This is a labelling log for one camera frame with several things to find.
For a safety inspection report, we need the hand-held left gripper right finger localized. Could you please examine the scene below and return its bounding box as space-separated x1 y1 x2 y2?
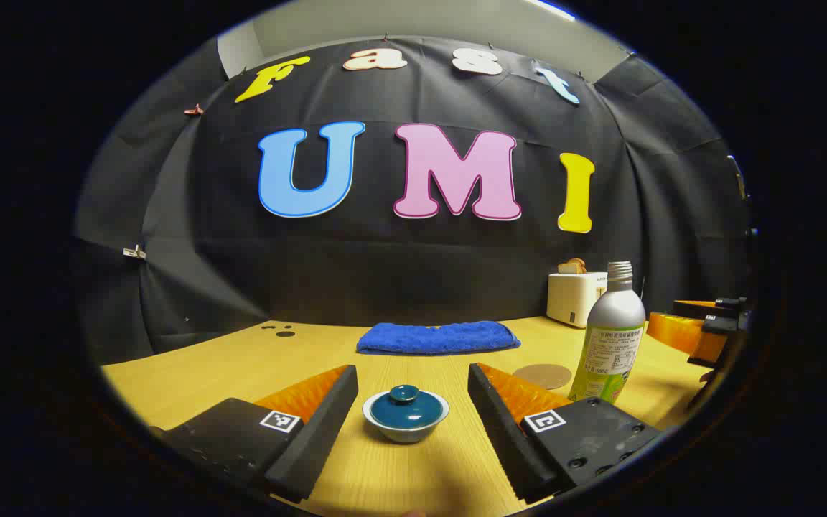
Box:
467 363 665 503

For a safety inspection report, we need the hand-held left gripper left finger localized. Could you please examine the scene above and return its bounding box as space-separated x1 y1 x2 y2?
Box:
151 365 359 503

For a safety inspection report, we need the silver water bottle green label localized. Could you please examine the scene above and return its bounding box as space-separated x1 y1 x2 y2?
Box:
568 261 646 404

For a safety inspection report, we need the round brown coaster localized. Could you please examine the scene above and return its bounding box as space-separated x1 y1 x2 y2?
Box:
513 363 573 391

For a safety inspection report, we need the white teacup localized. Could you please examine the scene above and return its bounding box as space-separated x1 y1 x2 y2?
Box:
363 391 450 444

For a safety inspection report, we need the dark blue teacup lid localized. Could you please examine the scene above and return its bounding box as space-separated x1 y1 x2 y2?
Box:
370 385 444 430

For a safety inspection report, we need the white toaster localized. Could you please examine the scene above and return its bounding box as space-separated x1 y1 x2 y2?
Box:
547 271 609 329

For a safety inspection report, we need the blue towel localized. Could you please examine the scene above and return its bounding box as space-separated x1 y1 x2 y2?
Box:
356 321 521 355

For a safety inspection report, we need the black backdrop cloth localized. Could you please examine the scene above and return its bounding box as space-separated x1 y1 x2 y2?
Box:
73 34 752 367

